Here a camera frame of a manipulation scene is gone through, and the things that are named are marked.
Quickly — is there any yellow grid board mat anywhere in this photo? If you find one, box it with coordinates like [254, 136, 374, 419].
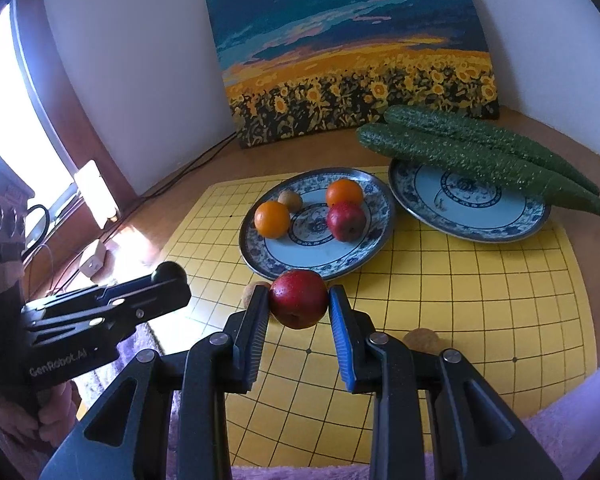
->
[75, 166, 598, 468]

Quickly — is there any sunflower field painting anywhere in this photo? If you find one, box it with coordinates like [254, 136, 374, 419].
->
[204, 0, 501, 150]

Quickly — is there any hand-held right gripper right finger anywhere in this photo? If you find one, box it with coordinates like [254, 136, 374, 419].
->
[328, 284, 563, 480]

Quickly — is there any white rectangular box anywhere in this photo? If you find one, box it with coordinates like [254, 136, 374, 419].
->
[73, 160, 120, 226]

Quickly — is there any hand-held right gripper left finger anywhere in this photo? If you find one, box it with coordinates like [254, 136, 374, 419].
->
[37, 286, 271, 480]

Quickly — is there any small reddish orange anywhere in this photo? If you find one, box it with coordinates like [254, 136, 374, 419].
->
[326, 179, 365, 209]

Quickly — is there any green bumpy cucumber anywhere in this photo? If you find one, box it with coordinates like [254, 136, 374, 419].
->
[384, 105, 600, 196]
[356, 124, 600, 225]

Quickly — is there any black plum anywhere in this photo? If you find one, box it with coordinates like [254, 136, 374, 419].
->
[151, 261, 187, 286]

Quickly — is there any person's left hand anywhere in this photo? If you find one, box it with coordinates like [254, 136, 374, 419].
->
[0, 382, 81, 456]

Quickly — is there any white square adapter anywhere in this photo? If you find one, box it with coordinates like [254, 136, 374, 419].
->
[79, 240, 106, 277]

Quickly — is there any purple fluffy towel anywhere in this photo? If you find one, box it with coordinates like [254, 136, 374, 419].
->
[72, 325, 600, 480]

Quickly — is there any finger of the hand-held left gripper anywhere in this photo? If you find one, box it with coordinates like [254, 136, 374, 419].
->
[22, 272, 190, 320]
[27, 292, 192, 350]

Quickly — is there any red apple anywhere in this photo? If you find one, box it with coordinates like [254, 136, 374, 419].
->
[269, 269, 328, 330]
[327, 201, 367, 242]

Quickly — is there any black looped cable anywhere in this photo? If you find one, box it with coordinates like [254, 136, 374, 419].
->
[26, 204, 52, 253]

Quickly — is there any large yellowish orange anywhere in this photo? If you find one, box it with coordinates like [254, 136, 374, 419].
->
[254, 201, 292, 239]

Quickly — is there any blue patterned porcelain plate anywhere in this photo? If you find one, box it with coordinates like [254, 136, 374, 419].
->
[388, 157, 552, 242]
[238, 167, 396, 282]

